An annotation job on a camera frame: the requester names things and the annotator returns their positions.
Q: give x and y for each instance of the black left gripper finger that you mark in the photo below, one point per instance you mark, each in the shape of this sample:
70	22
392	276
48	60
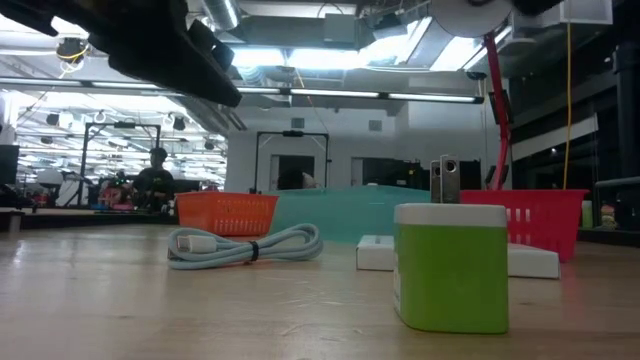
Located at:
185	75

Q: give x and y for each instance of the white card reader box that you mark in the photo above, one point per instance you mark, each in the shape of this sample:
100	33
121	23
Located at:
375	255

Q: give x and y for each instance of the green and white charger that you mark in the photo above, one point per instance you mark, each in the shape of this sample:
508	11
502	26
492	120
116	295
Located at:
450	275

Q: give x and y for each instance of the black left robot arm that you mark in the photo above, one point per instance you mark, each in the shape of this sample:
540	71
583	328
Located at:
25	12

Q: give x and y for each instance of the teal translucent plastic bin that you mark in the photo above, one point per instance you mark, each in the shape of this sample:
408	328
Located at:
340	215

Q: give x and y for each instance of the person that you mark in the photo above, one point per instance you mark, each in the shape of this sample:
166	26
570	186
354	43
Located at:
155	185

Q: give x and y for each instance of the orange slotted plastic basket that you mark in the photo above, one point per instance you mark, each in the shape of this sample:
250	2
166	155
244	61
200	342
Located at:
225	210

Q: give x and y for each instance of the overhead LED light bar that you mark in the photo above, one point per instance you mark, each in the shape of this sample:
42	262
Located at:
350	93

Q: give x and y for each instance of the black monitor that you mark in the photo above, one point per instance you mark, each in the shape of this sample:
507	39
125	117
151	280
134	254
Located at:
9	165

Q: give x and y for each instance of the red desk lamp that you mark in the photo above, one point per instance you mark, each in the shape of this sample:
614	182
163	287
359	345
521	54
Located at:
495	75

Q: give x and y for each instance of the red slotted plastic basket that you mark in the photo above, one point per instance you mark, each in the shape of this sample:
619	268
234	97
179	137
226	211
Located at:
550	225

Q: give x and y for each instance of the black robot station frame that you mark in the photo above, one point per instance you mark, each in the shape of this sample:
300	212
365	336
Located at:
120	125

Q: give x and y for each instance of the black aluminium table frame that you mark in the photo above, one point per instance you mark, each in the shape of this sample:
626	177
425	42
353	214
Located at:
75	220

